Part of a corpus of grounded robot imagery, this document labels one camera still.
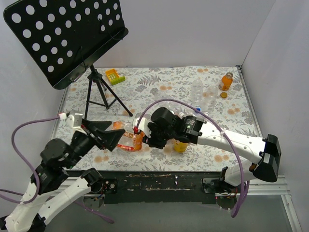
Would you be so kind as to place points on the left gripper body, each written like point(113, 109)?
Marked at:
point(93, 135)

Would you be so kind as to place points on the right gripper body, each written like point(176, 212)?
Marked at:
point(151, 136)

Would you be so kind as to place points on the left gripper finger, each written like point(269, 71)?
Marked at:
point(95, 127)
point(109, 139)

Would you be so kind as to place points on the crushed orange label bottle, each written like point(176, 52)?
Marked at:
point(129, 141)

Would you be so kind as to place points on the gold bottle cap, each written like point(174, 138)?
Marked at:
point(223, 95)

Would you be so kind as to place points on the orange juice bottle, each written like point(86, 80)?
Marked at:
point(226, 81)

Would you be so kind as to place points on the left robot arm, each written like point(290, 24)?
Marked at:
point(41, 202)

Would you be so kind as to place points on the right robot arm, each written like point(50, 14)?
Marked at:
point(262, 155)

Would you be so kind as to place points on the yellow juice bottle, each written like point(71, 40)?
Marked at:
point(180, 146)

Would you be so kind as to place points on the clear bottle blue cap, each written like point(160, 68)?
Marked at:
point(197, 94)

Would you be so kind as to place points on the clear bottle white cap right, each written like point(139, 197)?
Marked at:
point(210, 100)

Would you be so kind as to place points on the floral patterned table mat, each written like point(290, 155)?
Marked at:
point(143, 86)

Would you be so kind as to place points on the black perforated music stand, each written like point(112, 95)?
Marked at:
point(66, 37)

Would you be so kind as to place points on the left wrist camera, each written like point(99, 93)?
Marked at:
point(74, 120)

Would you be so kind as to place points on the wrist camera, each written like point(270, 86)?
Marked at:
point(143, 126)
point(74, 120)

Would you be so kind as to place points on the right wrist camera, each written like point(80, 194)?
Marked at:
point(143, 126)

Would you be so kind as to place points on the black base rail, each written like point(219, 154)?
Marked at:
point(166, 187)

